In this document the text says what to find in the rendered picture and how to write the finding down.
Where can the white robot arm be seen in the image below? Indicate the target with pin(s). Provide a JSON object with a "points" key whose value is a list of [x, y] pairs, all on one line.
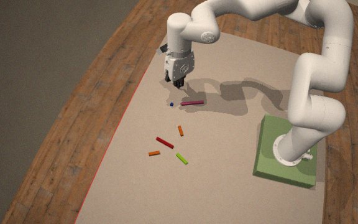
{"points": [[328, 72]]}

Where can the lime green rod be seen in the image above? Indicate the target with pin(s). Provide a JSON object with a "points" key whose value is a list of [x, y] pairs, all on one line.
{"points": [[181, 158]]}

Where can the red rod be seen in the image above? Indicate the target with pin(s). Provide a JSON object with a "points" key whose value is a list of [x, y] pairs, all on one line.
{"points": [[164, 142]]}

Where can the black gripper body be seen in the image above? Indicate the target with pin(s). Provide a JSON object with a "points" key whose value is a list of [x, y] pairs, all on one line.
{"points": [[179, 67]]}

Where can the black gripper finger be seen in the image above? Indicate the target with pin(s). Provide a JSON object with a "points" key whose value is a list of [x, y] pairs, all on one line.
{"points": [[182, 81], [175, 83]]}

